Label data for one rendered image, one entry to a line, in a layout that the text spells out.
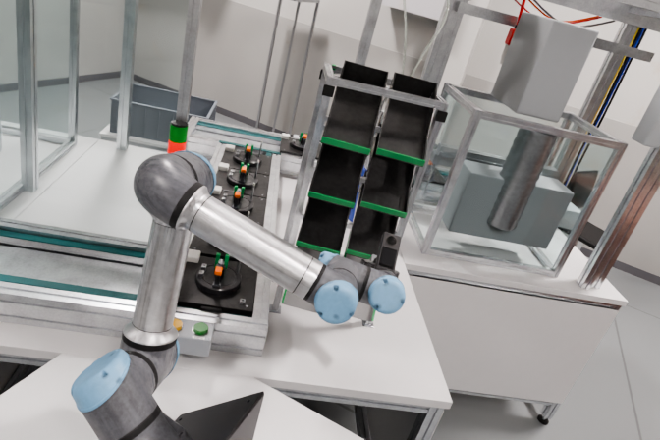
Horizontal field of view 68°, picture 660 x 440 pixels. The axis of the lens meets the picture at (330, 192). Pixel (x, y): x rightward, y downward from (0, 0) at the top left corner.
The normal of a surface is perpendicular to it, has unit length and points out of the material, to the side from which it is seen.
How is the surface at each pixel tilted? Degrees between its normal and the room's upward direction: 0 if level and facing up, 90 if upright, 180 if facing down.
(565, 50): 90
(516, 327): 90
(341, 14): 90
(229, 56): 90
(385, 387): 0
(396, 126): 25
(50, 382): 0
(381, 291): 65
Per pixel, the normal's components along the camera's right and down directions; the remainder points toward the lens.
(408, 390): 0.24, -0.88
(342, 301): -0.07, 0.13
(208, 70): -0.40, 0.30
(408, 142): 0.17, -0.63
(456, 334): 0.06, 0.44
